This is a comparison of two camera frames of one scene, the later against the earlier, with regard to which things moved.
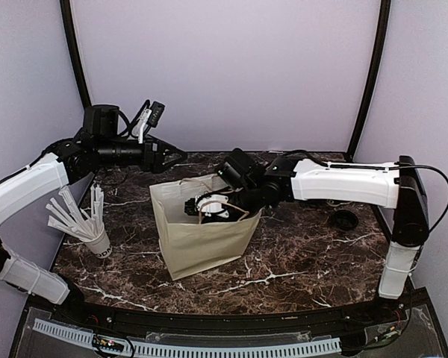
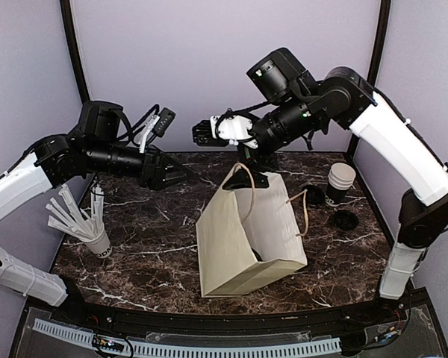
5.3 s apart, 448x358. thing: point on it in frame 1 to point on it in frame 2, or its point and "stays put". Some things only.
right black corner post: x=378 y=57 stays put
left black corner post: x=68 y=15 stays put
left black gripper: x=154 y=162 to x=153 y=174
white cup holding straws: x=101 y=246 stays put
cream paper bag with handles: x=190 y=246 to x=249 y=236
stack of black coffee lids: x=346 y=219 stays put
